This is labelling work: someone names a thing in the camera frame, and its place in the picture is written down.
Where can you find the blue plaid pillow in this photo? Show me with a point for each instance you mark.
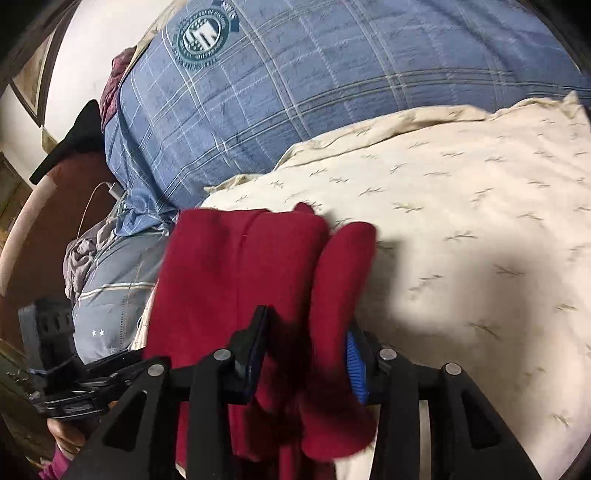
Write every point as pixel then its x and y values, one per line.
pixel 323 69

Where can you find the maroon cloth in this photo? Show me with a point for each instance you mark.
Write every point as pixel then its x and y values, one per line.
pixel 115 78

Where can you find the brown bed headboard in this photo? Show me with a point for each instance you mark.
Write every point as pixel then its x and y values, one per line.
pixel 46 221

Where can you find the framed wall picture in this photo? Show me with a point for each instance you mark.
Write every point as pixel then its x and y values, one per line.
pixel 30 78

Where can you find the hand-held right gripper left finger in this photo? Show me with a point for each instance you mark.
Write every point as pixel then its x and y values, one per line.
pixel 256 355

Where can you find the wooden cabinet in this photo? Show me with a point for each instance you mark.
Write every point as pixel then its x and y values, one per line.
pixel 11 194

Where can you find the white charger plug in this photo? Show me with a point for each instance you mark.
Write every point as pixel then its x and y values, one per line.
pixel 115 190

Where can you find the person's left hand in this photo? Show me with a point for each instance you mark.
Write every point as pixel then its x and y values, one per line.
pixel 64 436

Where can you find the red knit sweater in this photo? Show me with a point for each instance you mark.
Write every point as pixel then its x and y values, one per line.
pixel 207 277

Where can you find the black cloth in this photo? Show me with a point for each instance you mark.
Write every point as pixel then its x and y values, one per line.
pixel 76 138

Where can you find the pinkish grey crumpled cloth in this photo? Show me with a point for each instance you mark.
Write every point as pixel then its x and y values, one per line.
pixel 81 254

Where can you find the cream leaf-print blanket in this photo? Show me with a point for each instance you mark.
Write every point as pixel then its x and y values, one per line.
pixel 461 230

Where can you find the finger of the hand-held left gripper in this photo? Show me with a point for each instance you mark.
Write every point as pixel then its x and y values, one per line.
pixel 115 367

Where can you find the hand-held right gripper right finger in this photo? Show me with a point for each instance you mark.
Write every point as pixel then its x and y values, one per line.
pixel 358 369

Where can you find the grey plaid bed sheet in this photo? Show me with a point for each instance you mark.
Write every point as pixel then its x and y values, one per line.
pixel 115 277

